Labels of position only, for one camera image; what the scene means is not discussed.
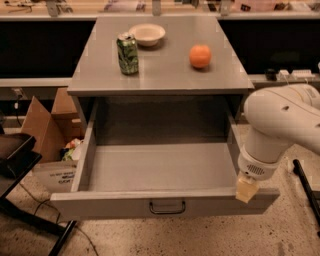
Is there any brown cardboard box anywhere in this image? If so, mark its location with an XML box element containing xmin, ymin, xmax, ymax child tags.
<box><xmin>22</xmin><ymin>88</ymin><xmax>84</xmax><ymax>193</ymax></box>

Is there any white bowl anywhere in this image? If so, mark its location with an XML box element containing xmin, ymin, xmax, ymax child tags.
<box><xmin>129</xmin><ymin>23</ymin><xmax>166</xmax><ymax>47</ymax></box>

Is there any orange fruit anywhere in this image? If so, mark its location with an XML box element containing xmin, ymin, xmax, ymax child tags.
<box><xmin>189</xmin><ymin>45</ymin><xmax>212</xmax><ymax>68</ymax></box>

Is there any black stand with tray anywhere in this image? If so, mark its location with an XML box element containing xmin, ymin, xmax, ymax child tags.
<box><xmin>0</xmin><ymin>132</ymin><xmax>78</xmax><ymax>256</ymax></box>

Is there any black cable on floor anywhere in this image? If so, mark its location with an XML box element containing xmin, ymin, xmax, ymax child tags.
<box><xmin>18</xmin><ymin>181</ymin><xmax>99</xmax><ymax>256</ymax></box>

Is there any black small device on ledge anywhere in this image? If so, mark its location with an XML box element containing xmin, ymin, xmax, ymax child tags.
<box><xmin>265</xmin><ymin>69</ymin><xmax>277</xmax><ymax>81</ymax></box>

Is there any green soda can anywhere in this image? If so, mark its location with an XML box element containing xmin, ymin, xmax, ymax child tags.
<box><xmin>116</xmin><ymin>32</ymin><xmax>139</xmax><ymax>75</ymax></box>

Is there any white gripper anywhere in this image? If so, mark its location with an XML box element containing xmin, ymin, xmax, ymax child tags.
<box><xmin>236</xmin><ymin>145</ymin><xmax>280</xmax><ymax>203</ymax></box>

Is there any white power strip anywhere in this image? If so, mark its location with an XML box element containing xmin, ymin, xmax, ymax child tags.
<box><xmin>279</xmin><ymin>69</ymin><xmax>315</xmax><ymax>79</ymax></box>

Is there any grey top drawer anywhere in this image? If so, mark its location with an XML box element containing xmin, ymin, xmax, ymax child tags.
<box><xmin>51</xmin><ymin>97</ymin><xmax>279</xmax><ymax>220</ymax></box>

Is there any trash in cardboard box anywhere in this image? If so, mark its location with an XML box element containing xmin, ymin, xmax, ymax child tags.
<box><xmin>60</xmin><ymin>138</ymin><xmax>83</xmax><ymax>161</ymax></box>

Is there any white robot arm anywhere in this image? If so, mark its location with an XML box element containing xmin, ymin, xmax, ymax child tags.
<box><xmin>236</xmin><ymin>84</ymin><xmax>320</xmax><ymax>203</ymax></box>

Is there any black bar right floor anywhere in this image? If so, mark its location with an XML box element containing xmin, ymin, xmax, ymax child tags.
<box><xmin>293</xmin><ymin>159</ymin><xmax>320</xmax><ymax>237</ymax></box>

